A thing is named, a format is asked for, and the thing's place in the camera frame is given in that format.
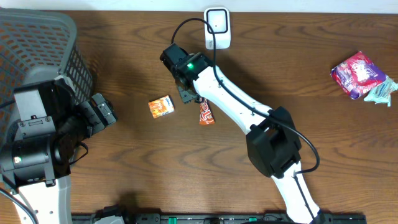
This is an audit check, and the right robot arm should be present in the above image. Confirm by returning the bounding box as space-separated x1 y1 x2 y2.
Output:
160 44 320 223

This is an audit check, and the white barcode scanner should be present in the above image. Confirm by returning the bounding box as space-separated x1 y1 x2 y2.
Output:
203 7 231 49

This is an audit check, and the purple snack packet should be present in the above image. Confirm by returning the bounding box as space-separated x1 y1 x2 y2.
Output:
330 51 387 100

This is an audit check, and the orange chocolate bar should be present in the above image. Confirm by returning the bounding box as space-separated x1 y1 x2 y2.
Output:
199 98 215 126

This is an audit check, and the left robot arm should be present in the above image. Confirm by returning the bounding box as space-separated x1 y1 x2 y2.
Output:
1 79 117 223

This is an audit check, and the small orange snack packet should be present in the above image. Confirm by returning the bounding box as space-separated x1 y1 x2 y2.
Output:
148 95 175 118

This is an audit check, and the grey plastic mesh basket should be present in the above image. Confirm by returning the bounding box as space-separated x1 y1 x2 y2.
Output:
1 8 96 143

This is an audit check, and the teal white snack packet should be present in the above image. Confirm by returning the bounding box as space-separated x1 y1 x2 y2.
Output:
364 77 397 107

